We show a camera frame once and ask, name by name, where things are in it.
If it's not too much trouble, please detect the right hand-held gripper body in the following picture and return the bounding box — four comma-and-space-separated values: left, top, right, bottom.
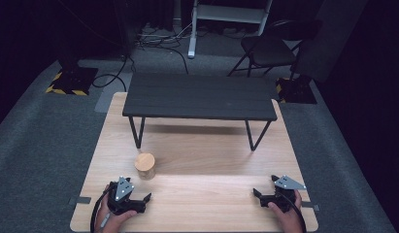
259, 175, 308, 214

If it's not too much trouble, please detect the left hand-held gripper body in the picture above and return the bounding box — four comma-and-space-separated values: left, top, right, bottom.
106, 176, 147, 216

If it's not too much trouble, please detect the round wooden block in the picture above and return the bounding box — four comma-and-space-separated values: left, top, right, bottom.
134, 151, 157, 182

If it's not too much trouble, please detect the person's right hand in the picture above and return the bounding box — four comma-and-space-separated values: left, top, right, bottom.
267, 189, 304, 233

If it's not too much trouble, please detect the person's left hand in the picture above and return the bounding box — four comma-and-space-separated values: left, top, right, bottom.
95, 183, 139, 233

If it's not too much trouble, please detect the grey tape strip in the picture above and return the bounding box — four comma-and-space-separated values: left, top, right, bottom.
68, 195, 92, 206
301, 200, 320, 213

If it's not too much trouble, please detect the black base with striped tape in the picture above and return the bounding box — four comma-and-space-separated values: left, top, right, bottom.
275, 75, 318, 106
45, 65, 100, 97

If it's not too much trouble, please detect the small black table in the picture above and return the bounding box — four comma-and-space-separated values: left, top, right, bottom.
121, 72, 279, 152

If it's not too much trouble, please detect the black folding chair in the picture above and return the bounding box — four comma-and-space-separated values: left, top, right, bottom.
227, 18, 323, 80

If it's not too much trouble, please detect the dark stand pole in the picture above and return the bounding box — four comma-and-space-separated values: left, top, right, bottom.
56, 0, 83, 70

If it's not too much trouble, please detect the white metal stand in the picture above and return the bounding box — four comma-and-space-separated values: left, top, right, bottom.
186, 0, 275, 60

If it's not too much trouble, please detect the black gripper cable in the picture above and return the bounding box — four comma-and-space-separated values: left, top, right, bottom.
89, 183, 118, 233
278, 191, 308, 233

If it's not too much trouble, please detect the black floor cable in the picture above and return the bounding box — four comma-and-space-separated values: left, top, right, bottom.
135, 21, 192, 76
91, 53, 137, 93

